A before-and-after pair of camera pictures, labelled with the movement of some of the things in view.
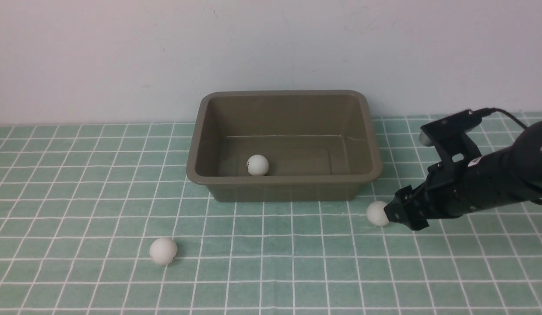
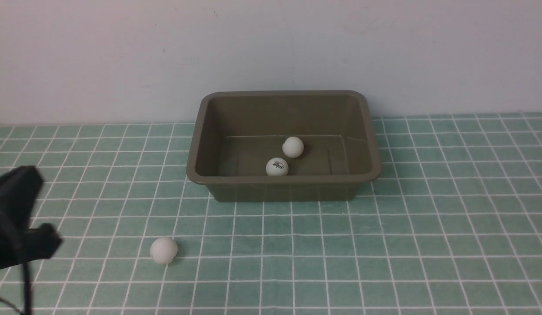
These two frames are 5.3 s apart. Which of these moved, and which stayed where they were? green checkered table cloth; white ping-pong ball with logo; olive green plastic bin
Moved: white ping-pong ball with logo
Stayed: green checkered table cloth; olive green plastic bin
